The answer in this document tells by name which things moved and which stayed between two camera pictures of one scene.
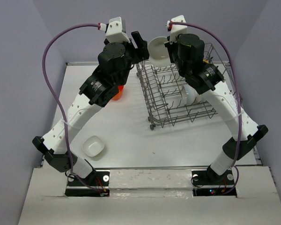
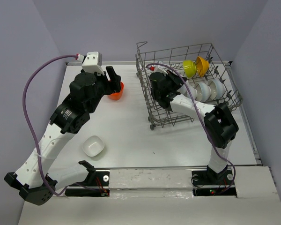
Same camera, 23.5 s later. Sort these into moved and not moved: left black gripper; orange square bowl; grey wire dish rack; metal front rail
Moved: left black gripper
Not moved: orange square bowl; metal front rail; grey wire dish rack
